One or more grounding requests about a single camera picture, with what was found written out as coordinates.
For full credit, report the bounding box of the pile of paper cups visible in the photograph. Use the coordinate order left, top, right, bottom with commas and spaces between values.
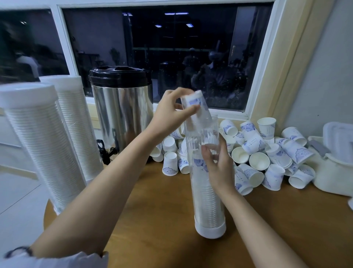
150, 117, 317, 196

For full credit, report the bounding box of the white framed window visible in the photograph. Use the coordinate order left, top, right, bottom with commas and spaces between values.
0, 0, 332, 122

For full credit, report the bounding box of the stainless steel water dispenser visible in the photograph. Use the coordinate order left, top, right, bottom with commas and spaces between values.
89, 66, 154, 165

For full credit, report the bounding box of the person's grey shirt sleeve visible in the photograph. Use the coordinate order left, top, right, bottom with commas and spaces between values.
0, 247, 109, 268

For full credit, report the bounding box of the person's right hand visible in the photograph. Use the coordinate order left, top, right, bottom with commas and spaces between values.
201, 135, 237, 198

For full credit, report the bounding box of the person's left hand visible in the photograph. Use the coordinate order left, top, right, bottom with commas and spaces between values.
145, 87, 202, 144

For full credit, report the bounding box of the white plastic lid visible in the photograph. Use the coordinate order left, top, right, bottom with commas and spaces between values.
322, 121, 353, 165

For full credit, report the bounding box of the nested stack of paper cups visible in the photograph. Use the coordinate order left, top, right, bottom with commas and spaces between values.
190, 157, 225, 227
4, 105, 86, 211
56, 89, 103, 180

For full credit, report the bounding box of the person's left forearm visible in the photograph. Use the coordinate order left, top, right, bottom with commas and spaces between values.
30, 133, 163, 258

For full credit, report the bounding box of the single blue-printed paper cup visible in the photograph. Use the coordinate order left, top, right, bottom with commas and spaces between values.
181, 90, 215, 132

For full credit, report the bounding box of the translucent plastic box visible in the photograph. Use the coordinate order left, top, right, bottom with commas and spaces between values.
306, 135, 353, 197

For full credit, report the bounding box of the person's right forearm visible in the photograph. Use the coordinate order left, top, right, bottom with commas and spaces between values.
218, 187, 309, 268

